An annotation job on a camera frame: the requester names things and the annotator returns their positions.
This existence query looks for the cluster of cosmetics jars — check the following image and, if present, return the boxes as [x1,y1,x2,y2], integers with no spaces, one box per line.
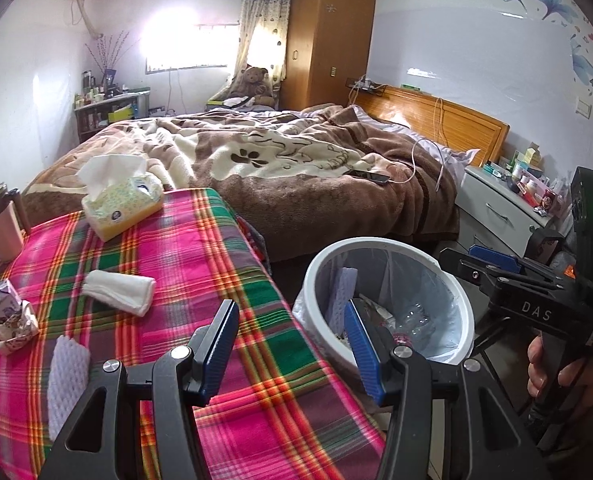
[481,144,573,217]

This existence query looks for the yellow tissue pack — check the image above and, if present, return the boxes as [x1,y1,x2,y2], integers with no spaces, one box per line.
[75,154,166,244]

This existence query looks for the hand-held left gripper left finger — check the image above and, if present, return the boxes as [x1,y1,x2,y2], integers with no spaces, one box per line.
[36,298,241,480]

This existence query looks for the vase of purple branches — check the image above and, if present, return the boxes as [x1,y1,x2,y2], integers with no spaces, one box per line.
[85,30,130,87]

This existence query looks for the power strip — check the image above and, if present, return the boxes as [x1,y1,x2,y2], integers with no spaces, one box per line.
[347,76,383,95]

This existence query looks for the wooden bed headboard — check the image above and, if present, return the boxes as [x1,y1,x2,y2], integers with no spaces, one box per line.
[350,85,511,168]

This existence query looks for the wooden wardrobe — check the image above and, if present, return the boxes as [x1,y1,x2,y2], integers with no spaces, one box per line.
[280,0,378,112]

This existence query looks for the clear plastic bottle red label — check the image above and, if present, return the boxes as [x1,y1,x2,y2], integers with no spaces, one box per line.
[390,299,439,347]

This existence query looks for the patterned curtain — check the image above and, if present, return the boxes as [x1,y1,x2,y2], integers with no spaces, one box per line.
[225,0,293,107]

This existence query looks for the cluttered shelf unit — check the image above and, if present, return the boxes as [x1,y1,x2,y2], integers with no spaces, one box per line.
[73,87,153,144]

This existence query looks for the rolled white towel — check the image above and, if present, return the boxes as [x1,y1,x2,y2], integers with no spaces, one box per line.
[80,269,158,317]

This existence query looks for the white nightstand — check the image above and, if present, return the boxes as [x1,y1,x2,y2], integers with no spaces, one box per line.
[455,165,578,252]

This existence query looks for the black smartphone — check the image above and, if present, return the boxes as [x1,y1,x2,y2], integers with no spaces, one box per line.
[345,168,393,184]

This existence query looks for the white charging cable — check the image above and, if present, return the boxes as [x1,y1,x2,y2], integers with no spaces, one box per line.
[389,136,481,192]

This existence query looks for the blue flower wall stickers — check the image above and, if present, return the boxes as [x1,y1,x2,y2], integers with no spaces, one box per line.
[500,0,583,22]

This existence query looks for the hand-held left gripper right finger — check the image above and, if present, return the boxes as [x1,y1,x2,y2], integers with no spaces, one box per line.
[343,297,552,480]

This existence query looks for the white wall pipe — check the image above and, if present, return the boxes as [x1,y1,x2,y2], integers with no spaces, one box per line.
[70,0,103,39]

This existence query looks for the white trash bin with liner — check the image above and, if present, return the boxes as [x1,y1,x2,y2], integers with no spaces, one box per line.
[291,237,477,377]

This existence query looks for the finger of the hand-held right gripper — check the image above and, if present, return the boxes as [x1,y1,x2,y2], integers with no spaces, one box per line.
[437,247,516,307]
[469,243,569,288]

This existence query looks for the pink mug with brown lid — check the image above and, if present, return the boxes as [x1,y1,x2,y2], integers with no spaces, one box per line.
[0,185,31,264]

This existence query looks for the pink green plaid cloth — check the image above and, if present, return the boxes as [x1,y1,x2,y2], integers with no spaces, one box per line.
[0,187,388,480]

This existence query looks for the bright window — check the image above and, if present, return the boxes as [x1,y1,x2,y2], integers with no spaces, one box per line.
[143,9,240,75]

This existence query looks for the brown teddy bear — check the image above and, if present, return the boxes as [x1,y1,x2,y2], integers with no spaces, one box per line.
[237,65,278,109]

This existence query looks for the person's right hand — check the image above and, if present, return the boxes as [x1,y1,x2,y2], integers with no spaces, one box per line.
[526,332,593,412]

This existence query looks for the bed with brown blanket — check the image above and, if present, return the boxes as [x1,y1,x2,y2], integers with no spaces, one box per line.
[21,104,463,262]

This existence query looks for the crumpled printed paper wrapper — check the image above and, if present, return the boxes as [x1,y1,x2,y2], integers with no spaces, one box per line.
[0,299,42,357]

